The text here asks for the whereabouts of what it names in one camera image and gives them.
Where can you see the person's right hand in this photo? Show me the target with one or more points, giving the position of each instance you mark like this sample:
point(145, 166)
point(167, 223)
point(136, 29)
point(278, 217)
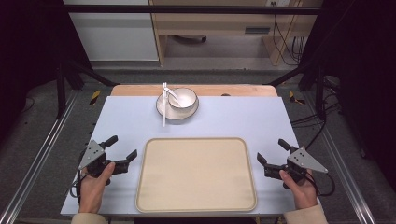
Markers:
point(303, 193)

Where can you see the white bowl dark rim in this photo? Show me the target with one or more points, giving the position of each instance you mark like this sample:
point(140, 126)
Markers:
point(186, 99)

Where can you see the white spoon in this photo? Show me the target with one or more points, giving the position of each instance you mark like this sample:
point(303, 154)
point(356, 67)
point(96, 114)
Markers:
point(172, 92)

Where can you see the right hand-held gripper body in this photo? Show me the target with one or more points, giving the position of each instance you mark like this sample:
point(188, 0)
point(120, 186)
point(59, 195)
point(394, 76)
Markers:
point(303, 159)

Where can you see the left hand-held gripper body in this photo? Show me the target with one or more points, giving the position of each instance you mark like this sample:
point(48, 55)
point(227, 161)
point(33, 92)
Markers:
point(91, 154)

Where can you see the white chopstick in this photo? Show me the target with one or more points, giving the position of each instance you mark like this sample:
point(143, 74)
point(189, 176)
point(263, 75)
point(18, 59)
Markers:
point(165, 88)
point(163, 112)

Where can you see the black metal stand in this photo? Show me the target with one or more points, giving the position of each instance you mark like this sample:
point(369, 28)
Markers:
point(319, 90)
point(62, 90)

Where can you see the white cabinet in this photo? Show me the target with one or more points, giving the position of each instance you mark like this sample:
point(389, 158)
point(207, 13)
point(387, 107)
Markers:
point(115, 34)

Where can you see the white plate dark rim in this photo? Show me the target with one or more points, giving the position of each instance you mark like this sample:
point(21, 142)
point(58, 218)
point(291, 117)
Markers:
point(174, 114)

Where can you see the black horizontal frame bar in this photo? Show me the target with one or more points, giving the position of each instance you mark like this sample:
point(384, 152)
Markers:
point(186, 9)

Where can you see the person's left hand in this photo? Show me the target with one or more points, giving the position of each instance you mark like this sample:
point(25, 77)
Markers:
point(91, 193)

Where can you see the aluminium floor rail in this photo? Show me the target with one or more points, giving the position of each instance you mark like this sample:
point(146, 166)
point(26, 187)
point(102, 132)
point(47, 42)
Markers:
point(345, 174)
point(37, 155)

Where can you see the light wooden desk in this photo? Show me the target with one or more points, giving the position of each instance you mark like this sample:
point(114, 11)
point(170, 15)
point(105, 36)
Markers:
point(218, 23)

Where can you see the beige rectangular tray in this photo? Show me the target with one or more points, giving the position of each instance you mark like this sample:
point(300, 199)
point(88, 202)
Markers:
point(196, 174)

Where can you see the black curtain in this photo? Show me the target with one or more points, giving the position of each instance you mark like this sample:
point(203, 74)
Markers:
point(364, 77)
point(31, 46)

